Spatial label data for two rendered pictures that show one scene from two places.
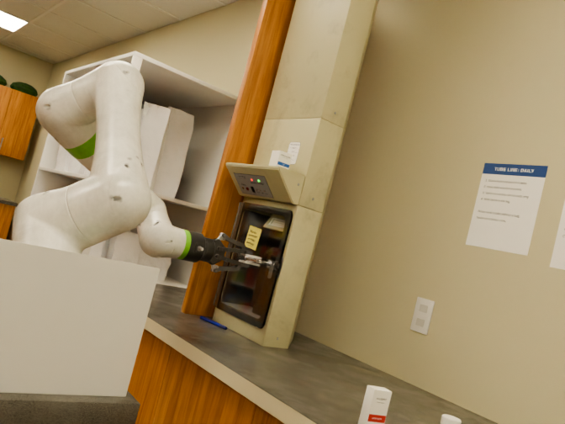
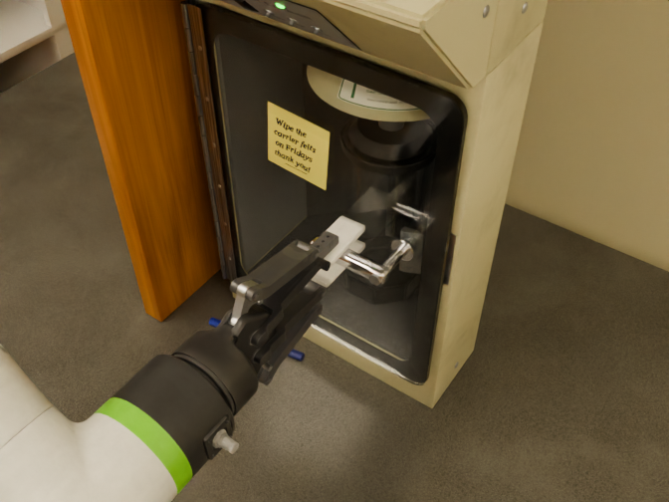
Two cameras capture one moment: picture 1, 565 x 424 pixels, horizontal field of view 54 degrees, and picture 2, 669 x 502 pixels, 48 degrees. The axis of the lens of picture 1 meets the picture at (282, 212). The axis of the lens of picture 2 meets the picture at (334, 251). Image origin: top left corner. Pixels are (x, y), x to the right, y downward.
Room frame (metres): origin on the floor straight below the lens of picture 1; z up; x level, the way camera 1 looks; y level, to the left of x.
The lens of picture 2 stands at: (1.33, 0.22, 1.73)
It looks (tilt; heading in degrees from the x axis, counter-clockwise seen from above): 45 degrees down; 343
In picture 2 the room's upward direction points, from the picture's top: straight up
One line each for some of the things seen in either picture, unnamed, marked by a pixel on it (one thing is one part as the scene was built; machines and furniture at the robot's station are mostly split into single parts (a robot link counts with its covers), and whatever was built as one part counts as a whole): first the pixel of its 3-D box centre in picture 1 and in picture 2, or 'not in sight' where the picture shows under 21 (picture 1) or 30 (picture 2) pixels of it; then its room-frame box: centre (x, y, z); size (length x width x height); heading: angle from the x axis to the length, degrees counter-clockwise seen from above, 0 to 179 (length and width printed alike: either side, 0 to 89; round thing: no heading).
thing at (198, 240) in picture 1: (192, 246); (178, 415); (1.70, 0.24, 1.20); 0.12 x 0.06 x 0.09; 38
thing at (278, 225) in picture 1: (251, 261); (319, 212); (1.91, 0.06, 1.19); 0.30 x 0.01 x 0.40; 38
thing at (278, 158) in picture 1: (280, 161); not in sight; (1.82, 0.05, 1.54); 0.05 x 0.05 x 0.06; 33
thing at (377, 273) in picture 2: (257, 261); (359, 250); (1.84, 0.04, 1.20); 0.10 x 0.05 x 0.03; 38
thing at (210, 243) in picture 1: (211, 251); (233, 354); (1.75, 0.19, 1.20); 0.09 x 0.07 x 0.08; 128
